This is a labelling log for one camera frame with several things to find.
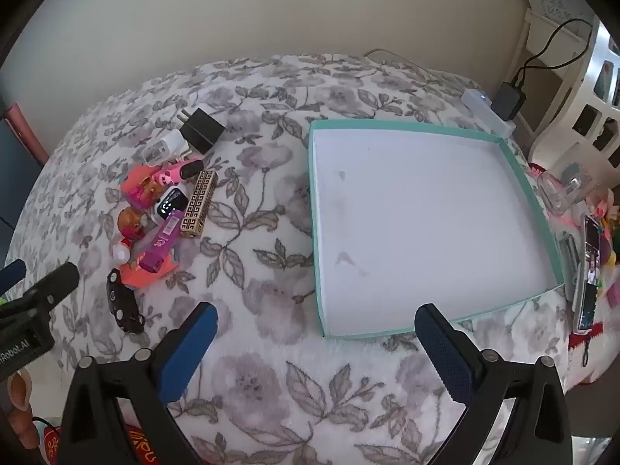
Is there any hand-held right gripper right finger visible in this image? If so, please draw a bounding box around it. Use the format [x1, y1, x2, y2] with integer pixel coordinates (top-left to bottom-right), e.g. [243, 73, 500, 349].
[414, 303, 573, 465]

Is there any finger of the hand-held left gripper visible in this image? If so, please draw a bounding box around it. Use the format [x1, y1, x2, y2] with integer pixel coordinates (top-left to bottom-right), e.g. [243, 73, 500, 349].
[0, 262, 79, 321]
[0, 260, 26, 294]

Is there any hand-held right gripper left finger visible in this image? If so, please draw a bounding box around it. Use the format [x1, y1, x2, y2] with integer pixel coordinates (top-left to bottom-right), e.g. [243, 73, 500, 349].
[57, 301, 219, 465]

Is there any black toy car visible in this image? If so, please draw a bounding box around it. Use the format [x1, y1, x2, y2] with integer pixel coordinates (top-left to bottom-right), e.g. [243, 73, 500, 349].
[107, 268, 146, 335]

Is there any orange blue toy knife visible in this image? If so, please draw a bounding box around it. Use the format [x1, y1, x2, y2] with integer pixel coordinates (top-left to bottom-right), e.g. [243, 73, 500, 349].
[120, 247, 179, 288]

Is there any purple lighter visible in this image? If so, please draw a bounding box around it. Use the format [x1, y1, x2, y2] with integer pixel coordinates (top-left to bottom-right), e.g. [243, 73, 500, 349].
[138, 209, 185, 272]

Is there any brown pink dog toy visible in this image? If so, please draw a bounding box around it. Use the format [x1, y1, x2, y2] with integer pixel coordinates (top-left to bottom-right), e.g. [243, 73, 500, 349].
[119, 165, 163, 242]

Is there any teal cardboard box tray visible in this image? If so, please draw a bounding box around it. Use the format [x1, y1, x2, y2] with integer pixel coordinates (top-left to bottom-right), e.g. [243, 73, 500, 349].
[308, 119, 567, 339]

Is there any gold patterned lighter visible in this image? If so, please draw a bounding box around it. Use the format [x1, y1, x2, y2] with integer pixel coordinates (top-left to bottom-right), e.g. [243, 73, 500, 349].
[180, 169, 220, 239]

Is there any pink smartwatch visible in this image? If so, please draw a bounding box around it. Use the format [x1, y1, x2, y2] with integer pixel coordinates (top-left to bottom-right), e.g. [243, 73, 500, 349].
[154, 159, 205, 187]

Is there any white plug charger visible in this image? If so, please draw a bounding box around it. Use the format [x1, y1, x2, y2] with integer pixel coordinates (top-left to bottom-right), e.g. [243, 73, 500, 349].
[143, 128, 191, 164]

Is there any black plug charger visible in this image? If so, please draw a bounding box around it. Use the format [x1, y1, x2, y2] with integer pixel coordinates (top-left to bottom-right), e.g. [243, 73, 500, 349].
[177, 107, 226, 155]

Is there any person's left hand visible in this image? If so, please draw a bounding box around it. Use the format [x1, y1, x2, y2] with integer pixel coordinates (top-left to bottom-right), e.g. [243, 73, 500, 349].
[7, 367, 38, 452]

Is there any dark blue panel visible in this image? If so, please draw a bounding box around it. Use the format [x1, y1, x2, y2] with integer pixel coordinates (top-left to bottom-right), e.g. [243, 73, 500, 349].
[0, 119, 42, 253]

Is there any red printed packet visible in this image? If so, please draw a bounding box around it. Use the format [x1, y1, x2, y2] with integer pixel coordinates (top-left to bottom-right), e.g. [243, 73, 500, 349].
[31, 417, 163, 465]

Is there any floral fleece blanket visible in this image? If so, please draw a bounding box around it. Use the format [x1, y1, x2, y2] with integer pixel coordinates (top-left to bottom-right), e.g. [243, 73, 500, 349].
[5, 53, 606, 465]

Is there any pink board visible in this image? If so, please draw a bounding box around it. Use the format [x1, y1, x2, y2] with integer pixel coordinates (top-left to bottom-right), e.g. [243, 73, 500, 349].
[4, 102, 49, 168]

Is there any grey phone stand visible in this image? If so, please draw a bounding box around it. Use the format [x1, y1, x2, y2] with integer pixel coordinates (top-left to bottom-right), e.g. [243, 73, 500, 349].
[557, 233, 580, 303]

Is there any smartphone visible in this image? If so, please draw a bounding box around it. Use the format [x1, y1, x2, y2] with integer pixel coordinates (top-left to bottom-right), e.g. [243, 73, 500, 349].
[573, 214, 603, 332]

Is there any pile of colourful small toys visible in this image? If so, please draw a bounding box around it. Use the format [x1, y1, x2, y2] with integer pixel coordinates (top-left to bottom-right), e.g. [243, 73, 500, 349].
[593, 198, 620, 306]

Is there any clear plastic cup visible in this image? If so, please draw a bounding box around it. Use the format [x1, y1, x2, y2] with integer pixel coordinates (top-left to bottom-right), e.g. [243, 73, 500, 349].
[537, 162, 599, 215]

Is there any white power strip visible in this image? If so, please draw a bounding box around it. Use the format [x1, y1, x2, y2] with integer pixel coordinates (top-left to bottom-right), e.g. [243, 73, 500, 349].
[460, 88, 517, 139]

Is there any black power adapter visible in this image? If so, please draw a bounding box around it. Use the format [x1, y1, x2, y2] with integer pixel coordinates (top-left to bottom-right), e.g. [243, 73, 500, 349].
[496, 82, 527, 121]

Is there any white cutout furniture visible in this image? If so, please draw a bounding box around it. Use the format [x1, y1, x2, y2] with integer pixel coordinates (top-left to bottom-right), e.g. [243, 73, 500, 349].
[530, 14, 620, 204]

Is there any black cable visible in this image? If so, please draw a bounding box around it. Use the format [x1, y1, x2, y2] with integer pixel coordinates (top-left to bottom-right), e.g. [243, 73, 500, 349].
[513, 18, 596, 87]

